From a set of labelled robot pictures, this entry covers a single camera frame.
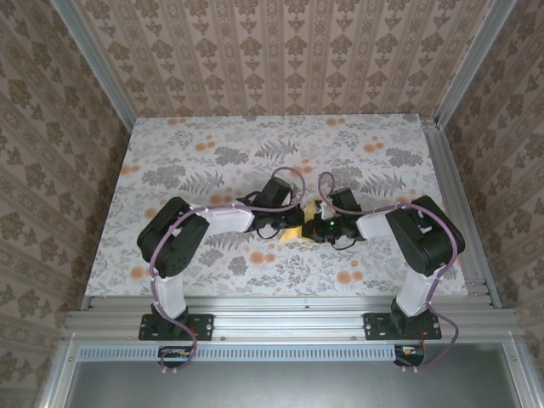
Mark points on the yellow cloth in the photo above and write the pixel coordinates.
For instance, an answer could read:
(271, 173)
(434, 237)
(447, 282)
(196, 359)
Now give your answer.
(291, 235)

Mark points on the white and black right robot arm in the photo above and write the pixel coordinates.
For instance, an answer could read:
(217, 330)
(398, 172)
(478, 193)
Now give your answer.
(429, 238)

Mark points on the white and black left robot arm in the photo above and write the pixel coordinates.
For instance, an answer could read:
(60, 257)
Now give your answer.
(170, 234)

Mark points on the floral printed tablecloth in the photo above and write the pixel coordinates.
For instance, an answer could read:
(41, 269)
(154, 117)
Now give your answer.
(191, 149)

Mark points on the black connector board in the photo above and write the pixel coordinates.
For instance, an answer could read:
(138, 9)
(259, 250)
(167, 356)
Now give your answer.
(174, 356)
(410, 356)

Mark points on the grey metal panel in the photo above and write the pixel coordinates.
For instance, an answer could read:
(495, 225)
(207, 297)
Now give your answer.
(297, 387)

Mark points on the aluminium frame rail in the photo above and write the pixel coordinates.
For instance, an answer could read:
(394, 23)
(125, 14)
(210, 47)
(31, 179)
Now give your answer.
(289, 319)

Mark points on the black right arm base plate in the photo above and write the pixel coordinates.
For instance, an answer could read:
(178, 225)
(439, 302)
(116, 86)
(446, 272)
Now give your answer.
(374, 327)

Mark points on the aluminium side rail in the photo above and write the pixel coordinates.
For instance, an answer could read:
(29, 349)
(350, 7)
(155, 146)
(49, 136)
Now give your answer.
(459, 191)

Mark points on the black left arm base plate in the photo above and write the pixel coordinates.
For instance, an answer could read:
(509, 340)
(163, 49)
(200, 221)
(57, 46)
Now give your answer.
(204, 326)

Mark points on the aluminium corner post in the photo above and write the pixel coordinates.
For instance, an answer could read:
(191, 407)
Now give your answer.
(472, 64)
(98, 68)

